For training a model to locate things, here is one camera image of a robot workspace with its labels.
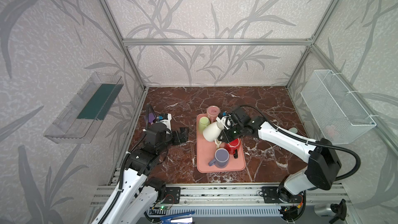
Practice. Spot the white wire basket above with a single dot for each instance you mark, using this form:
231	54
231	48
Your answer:
332	103

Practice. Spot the pink plastic tray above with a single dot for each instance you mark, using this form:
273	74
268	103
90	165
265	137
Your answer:
212	158

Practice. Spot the pale green soap bar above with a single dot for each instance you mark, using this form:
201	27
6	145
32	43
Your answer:
293	130

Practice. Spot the blue handled tool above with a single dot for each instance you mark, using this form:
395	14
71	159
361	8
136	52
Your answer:
183	218

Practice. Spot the clear plastic wall shelf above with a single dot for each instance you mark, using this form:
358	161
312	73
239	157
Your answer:
83	116

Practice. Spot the pink mug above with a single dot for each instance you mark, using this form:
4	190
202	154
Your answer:
212	113

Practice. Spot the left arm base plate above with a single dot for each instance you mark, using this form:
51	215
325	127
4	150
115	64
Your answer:
170	195

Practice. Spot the lavender mug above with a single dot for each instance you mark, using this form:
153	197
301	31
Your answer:
221	158

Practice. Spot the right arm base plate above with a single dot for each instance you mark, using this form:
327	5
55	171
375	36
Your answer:
270	195

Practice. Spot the light green mug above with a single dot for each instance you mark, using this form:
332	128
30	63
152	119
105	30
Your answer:
203	123

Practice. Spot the red mug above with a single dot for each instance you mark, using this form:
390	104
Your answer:
233	147

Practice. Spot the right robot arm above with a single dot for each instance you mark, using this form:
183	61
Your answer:
323	163

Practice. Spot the silver black clamp device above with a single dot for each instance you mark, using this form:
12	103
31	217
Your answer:
333	210

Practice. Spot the beige teapot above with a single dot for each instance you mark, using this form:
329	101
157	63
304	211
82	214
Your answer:
218	144

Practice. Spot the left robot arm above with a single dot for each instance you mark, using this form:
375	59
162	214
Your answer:
135	191

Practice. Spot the purple spatula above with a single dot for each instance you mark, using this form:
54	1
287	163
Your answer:
151	118

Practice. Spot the white mug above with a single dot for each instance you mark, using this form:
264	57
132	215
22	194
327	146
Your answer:
213	131

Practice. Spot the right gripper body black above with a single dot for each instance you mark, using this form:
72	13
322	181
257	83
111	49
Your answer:
228	129

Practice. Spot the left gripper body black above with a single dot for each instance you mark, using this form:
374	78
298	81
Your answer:
179	136

